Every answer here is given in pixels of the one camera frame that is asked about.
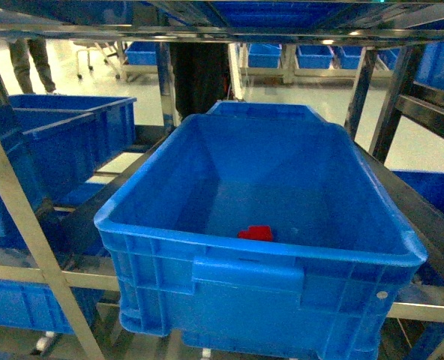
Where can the steel shelf rack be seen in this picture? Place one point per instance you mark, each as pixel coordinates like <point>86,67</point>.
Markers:
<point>393,36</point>

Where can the blue crate behind large crate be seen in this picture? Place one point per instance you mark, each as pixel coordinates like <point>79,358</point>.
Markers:
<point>265,111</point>

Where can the small blue crate lower left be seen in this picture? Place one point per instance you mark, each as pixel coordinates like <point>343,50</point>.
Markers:
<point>31,306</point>

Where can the red toy block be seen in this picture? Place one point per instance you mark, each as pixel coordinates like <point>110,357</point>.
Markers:
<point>260,233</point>

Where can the long blue shelf crate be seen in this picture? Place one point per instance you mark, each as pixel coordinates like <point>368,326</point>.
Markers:
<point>56,142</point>

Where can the large blue shelf crate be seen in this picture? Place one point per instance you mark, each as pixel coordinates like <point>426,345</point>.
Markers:
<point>341,253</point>

